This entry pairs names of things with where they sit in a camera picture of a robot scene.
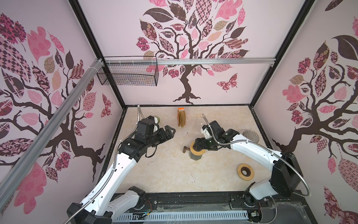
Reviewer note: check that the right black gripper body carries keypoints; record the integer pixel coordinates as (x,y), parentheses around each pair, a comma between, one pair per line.
(209,143)

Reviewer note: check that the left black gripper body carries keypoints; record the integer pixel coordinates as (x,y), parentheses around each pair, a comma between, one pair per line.
(156,138)

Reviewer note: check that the wooden ring holder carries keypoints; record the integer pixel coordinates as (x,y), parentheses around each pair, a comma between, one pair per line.
(194,152)
(245,172)

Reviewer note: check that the grey glass carafe mug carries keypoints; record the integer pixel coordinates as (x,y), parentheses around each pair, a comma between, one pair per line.
(193,157)

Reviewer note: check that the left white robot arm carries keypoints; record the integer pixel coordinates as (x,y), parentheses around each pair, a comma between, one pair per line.
(99,207)

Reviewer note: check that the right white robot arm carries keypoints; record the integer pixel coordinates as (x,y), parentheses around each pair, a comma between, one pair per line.
(286,174)

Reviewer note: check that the coffee filter pack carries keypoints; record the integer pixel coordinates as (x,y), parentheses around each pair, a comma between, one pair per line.
(181,117)

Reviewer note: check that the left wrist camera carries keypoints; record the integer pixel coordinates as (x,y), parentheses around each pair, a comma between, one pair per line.
(147,126)

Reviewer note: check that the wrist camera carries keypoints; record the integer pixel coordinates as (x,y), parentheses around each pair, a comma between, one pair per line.
(147,126)
(215,130)

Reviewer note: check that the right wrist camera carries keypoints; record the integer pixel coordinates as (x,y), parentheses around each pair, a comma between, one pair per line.
(215,130)

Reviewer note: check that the black wire basket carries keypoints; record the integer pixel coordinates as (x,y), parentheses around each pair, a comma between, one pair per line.
(129,70)

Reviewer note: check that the white cable duct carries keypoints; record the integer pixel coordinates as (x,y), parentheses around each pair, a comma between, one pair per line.
(181,216)

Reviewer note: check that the aluminium rail back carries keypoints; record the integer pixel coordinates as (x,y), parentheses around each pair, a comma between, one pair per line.
(257,60)

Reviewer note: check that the aluminium rail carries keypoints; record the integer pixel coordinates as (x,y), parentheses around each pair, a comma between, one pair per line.
(257,60)
(22,167)

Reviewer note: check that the black base frame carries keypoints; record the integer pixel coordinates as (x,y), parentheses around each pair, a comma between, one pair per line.
(275,210)

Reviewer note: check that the aluminium rail left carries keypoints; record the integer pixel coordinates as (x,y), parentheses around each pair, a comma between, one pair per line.
(22,167)

